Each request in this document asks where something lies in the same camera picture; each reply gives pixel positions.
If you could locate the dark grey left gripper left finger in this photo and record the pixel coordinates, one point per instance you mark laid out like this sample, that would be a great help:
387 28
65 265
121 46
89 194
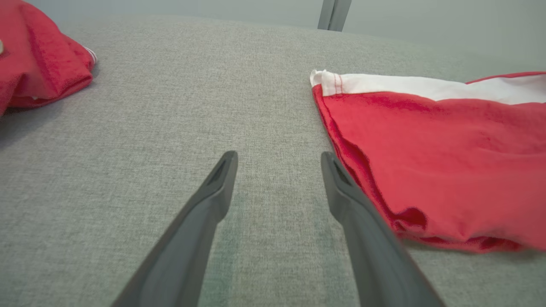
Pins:
192 238

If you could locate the grey fabric sofa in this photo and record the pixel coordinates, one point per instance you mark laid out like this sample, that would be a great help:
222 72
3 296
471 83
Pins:
170 128

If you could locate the red white folded garment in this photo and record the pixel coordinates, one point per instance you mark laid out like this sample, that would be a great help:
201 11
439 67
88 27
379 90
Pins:
38 64

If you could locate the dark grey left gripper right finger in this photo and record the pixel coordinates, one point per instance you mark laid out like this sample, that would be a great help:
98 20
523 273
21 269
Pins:
371 247

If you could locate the red white basketball shorts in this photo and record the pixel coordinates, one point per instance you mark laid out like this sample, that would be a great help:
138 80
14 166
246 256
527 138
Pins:
448 162

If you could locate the grey metal partition post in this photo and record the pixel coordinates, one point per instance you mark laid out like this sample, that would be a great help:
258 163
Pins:
335 15

